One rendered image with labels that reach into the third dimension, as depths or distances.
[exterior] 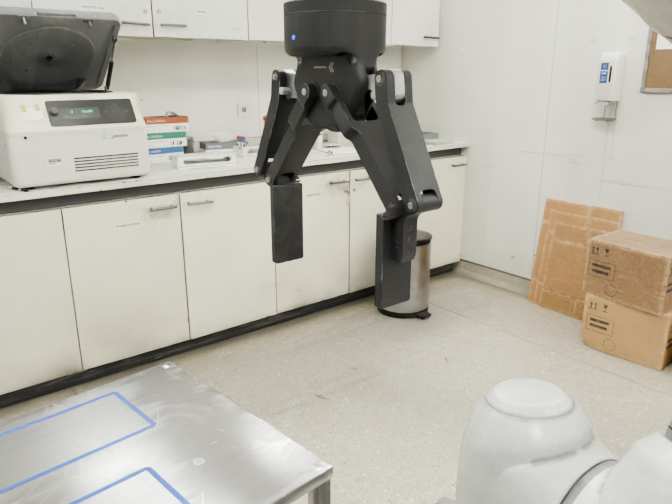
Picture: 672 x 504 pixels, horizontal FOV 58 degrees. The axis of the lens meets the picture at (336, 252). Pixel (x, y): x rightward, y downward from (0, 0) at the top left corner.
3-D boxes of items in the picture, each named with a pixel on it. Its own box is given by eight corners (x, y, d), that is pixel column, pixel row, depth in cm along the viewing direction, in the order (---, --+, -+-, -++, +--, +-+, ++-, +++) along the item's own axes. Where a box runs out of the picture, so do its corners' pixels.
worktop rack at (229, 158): (177, 170, 284) (176, 157, 282) (171, 167, 292) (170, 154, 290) (236, 165, 298) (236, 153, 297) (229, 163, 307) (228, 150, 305)
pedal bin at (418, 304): (408, 326, 331) (411, 245, 318) (362, 306, 359) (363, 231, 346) (445, 312, 350) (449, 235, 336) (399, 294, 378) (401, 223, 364)
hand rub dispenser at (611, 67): (609, 106, 305) (616, 51, 298) (588, 105, 314) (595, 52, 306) (621, 105, 313) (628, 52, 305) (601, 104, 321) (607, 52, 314)
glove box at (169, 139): (143, 149, 301) (141, 134, 298) (134, 146, 310) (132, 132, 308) (186, 145, 315) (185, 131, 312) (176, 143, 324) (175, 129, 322)
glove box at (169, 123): (145, 133, 300) (143, 112, 297) (136, 131, 309) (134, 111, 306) (191, 130, 314) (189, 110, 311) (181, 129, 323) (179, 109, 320)
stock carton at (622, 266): (691, 302, 290) (701, 246, 282) (660, 316, 273) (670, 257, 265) (613, 279, 321) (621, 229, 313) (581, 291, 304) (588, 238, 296)
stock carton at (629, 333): (684, 352, 301) (694, 300, 293) (661, 372, 281) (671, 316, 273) (604, 327, 330) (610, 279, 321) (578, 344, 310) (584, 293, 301)
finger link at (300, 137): (312, 93, 44) (303, 80, 45) (262, 190, 52) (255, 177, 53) (352, 92, 47) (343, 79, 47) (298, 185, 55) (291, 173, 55)
